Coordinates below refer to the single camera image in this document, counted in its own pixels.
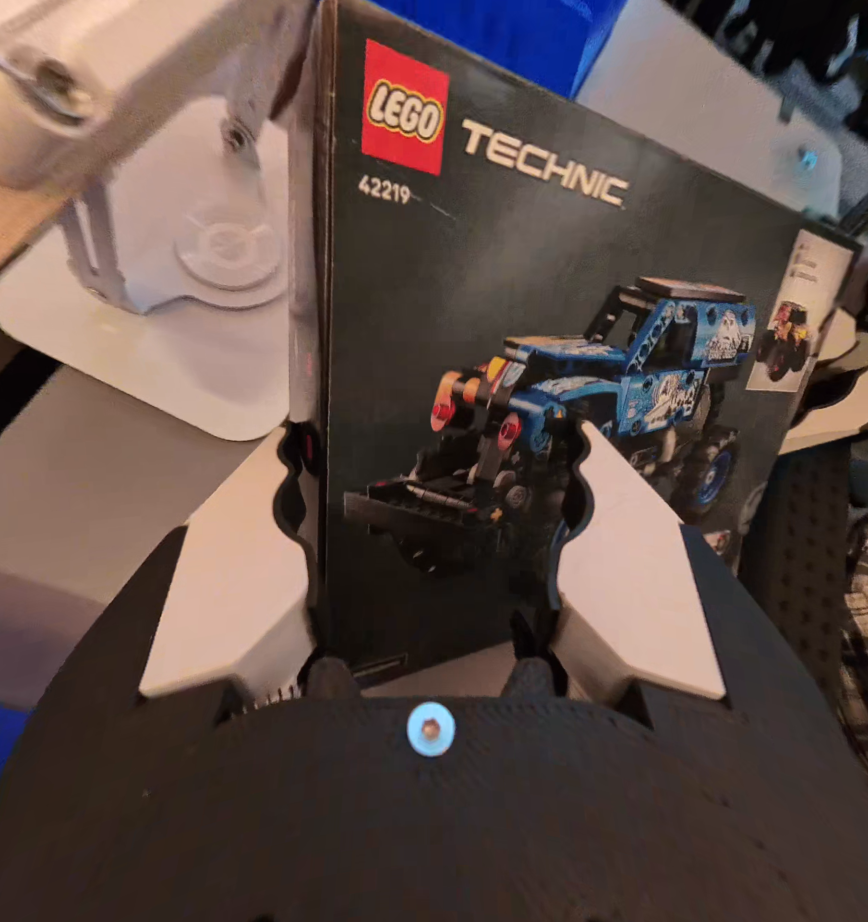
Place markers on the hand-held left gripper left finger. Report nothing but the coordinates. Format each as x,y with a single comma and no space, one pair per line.
239,576

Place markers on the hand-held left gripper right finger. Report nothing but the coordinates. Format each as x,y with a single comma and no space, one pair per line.
635,590

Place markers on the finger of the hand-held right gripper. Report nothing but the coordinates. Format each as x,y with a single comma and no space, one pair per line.
852,414
837,338

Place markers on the dark toy truck box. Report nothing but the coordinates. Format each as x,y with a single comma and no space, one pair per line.
477,288

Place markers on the grey desk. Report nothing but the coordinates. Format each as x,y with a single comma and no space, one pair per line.
81,504

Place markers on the white sign stand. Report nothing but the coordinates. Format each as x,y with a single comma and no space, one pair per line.
153,360

